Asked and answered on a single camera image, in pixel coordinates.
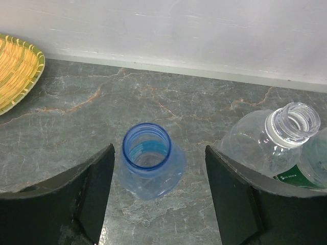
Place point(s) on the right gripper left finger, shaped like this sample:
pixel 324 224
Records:
pixel 68 208

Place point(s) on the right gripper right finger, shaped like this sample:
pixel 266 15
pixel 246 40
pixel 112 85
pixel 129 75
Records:
pixel 254 209

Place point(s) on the clear bottle blue-white cap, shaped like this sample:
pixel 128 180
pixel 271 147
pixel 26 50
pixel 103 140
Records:
pixel 269 142

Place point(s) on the blue label bottle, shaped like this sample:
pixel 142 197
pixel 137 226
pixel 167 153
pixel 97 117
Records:
pixel 150 163

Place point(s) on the green label bottle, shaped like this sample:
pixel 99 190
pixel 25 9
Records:
pixel 310 171

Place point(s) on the yellow woven plate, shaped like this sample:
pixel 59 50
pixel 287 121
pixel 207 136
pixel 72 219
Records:
pixel 22 64

